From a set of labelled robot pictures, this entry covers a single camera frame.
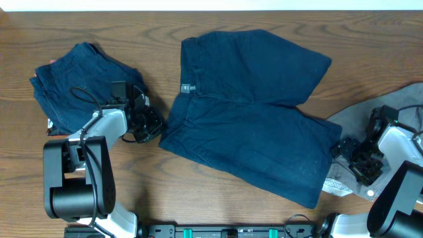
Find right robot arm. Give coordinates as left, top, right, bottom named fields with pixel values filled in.
left=313, top=105, right=422, bottom=237

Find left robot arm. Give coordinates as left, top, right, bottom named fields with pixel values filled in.
left=43, top=81, right=165, bottom=238

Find folded navy shorts stack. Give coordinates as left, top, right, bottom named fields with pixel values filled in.
left=30, top=42, right=148, bottom=135

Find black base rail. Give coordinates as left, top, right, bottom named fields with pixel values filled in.
left=64, top=214, right=334, bottom=238

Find grey shorts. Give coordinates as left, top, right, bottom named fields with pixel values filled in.
left=323, top=83, right=422, bottom=201

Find navy blue shorts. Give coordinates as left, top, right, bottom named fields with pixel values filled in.
left=159, top=30, right=342, bottom=209

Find red black folded garment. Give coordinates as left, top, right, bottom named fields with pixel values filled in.
left=46, top=119, right=69, bottom=137

